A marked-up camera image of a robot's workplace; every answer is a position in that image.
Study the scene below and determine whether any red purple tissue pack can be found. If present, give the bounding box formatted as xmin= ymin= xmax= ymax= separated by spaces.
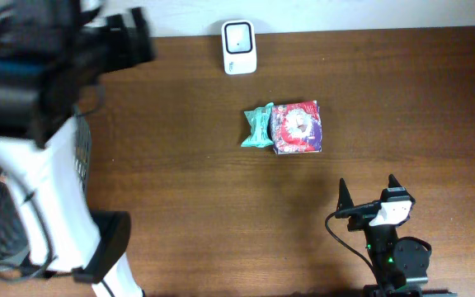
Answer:
xmin=270 ymin=101 xmax=322 ymax=154

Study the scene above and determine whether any mint green wipes packet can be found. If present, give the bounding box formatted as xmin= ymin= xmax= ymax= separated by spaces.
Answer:
xmin=241 ymin=102 xmax=274 ymax=148

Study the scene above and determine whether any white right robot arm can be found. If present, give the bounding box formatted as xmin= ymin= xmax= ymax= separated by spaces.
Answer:
xmin=333 ymin=175 xmax=432 ymax=296

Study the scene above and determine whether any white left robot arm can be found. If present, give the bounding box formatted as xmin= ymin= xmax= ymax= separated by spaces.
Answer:
xmin=0 ymin=1 xmax=155 ymax=296

